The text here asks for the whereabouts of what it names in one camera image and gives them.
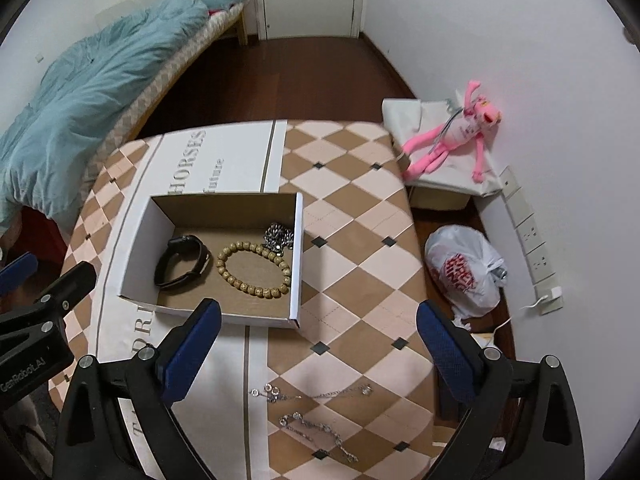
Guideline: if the white charger cable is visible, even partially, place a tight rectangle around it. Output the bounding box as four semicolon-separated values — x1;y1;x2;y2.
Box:
470;301;540;343

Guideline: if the thin silver ring necklace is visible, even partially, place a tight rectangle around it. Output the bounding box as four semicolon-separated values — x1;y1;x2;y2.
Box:
250;382;374;404

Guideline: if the white cardboard box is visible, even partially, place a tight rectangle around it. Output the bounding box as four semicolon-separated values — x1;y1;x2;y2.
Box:
117;191;304;330

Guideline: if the silver link bracelet chain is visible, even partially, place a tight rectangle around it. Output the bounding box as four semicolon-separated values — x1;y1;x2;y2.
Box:
280;411;360;463

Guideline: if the white charger plug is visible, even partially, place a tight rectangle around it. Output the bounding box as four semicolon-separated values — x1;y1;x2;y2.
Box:
532;286;564;316

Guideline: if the white plastic bag red print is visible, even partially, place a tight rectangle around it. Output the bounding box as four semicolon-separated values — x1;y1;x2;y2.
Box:
425;225;507;319

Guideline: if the white power strip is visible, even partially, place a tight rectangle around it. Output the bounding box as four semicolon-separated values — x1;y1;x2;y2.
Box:
500;165;559;286

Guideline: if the pink plush toy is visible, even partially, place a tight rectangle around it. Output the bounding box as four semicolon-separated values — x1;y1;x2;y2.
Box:
402;79;502;184

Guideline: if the light blue blanket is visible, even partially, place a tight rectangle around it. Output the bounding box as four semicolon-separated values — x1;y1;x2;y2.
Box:
0;0;251;224

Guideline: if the checkered tablecloth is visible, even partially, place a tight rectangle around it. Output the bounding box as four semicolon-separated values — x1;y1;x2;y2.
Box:
52;119;442;480

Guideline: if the cream storage stool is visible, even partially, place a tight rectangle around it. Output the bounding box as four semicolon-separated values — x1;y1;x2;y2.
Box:
407;184;472;212

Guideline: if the wooden bead bracelet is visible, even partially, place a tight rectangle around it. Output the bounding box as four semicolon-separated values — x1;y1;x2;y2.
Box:
216;241;291;299

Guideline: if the bed with patterned mattress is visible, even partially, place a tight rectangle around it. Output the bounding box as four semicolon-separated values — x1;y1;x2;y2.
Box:
0;0;253;241

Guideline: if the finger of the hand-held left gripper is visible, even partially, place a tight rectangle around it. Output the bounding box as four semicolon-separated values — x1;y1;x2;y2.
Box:
0;253;39;297
25;262;97;322

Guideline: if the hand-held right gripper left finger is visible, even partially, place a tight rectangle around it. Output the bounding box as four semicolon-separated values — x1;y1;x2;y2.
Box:
52;298;223;480

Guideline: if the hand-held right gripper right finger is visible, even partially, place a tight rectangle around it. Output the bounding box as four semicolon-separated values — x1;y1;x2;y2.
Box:
416;300;586;480

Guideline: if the black wristband watch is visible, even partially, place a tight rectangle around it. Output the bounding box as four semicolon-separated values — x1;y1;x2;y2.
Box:
154;236;211;289

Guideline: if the chunky silver chain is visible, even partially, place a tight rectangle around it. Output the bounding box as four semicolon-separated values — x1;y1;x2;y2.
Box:
263;222;295;252

